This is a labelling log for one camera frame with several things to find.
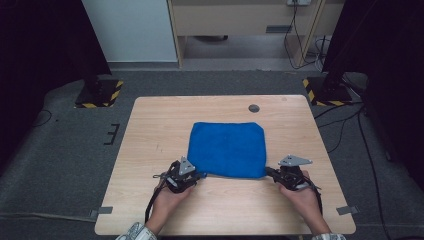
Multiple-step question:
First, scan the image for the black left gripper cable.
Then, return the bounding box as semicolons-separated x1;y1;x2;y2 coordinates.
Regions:
144;172;169;224

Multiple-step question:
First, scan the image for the white panel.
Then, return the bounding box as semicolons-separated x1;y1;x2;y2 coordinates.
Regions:
81;0;178;63

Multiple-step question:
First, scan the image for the grey tape piece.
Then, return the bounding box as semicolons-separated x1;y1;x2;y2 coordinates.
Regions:
89;206;114;219
335;205;361;216

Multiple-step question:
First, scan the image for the blue towel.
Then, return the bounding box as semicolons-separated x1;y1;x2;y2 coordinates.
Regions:
186;121;268;179

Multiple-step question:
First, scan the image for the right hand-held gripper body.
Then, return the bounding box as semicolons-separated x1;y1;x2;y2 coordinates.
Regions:
273;154;314;192

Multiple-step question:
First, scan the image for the thin black floor cable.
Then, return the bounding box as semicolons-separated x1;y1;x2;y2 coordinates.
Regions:
32;109;53;128

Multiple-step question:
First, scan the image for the long black floor cable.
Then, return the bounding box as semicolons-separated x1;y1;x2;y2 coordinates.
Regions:
357;109;392;240

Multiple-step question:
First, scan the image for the person's right hand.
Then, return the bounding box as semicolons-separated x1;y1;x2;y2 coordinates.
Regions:
278;169;324;225

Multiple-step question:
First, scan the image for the person's left hand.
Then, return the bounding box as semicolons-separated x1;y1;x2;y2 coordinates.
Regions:
146;183;196;234

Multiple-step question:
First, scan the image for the striped black stand base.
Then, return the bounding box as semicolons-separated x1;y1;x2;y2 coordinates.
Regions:
302;68;354;107
74;74;125;109

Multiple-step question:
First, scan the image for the black power cable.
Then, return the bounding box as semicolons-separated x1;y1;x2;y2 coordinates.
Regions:
283;2;322;71

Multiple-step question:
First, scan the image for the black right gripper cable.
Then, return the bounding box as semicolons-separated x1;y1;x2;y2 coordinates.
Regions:
301;174;324;216

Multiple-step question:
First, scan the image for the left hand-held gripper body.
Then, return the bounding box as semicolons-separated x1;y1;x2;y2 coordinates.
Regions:
161;155;202;195

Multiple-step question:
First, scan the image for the black curtain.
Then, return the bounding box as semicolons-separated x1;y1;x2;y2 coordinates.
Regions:
0;0;112;174
321;0;424;191

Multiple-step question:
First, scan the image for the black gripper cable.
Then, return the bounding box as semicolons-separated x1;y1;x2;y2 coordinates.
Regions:
144;172;169;224
301;174;324;216

